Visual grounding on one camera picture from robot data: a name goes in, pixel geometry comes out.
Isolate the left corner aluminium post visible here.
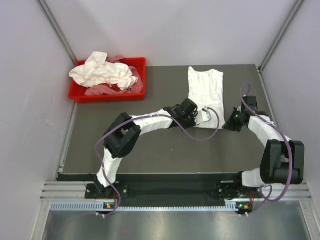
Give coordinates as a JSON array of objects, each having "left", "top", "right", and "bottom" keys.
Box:
[{"left": 36, "top": 0, "right": 78, "bottom": 65}]

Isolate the white t shirt in bin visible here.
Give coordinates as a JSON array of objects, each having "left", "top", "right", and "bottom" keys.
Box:
[{"left": 69, "top": 51, "right": 138, "bottom": 91}]

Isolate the pink t shirt in bin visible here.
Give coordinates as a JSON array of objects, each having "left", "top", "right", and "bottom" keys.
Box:
[{"left": 84, "top": 56, "right": 144, "bottom": 96}]

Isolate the corner aluminium post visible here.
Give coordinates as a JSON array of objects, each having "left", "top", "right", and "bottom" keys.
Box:
[
  {"left": 257, "top": 0, "right": 305, "bottom": 74},
  {"left": 36, "top": 0, "right": 78, "bottom": 65}
]

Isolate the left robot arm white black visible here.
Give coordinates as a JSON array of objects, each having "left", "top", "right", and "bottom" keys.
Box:
[{"left": 90, "top": 98, "right": 200, "bottom": 199}]

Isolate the grey slotted cable duct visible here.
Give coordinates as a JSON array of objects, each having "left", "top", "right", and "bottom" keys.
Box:
[{"left": 50, "top": 201, "right": 252, "bottom": 212}]

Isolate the red plastic bin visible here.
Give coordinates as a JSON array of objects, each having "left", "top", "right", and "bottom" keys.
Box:
[{"left": 68, "top": 57, "right": 147, "bottom": 104}]

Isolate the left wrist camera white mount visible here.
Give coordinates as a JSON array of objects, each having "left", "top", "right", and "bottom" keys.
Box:
[{"left": 195, "top": 107, "right": 213, "bottom": 125}]

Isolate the right corner aluminium post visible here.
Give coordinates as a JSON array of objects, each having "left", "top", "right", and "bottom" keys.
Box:
[{"left": 257, "top": 0, "right": 305, "bottom": 74}]

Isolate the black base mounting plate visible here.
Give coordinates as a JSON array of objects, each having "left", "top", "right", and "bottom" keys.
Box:
[{"left": 84, "top": 180, "right": 263, "bottom": 201}]

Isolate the white t shirt with print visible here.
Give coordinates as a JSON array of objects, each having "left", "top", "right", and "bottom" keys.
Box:
[{"left": 188, "top": 66, "right": 226, "bottom": 129}]

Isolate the aluminium extrusion rail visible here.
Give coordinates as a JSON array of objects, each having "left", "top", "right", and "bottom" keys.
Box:
[{"left": 40, "top": 181, "right": 86, "bottom": 201}]

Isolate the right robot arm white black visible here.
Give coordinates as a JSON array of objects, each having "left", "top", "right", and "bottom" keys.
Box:
[{"left": 223, "top": 95, "right": 305, "bottom": 202}]

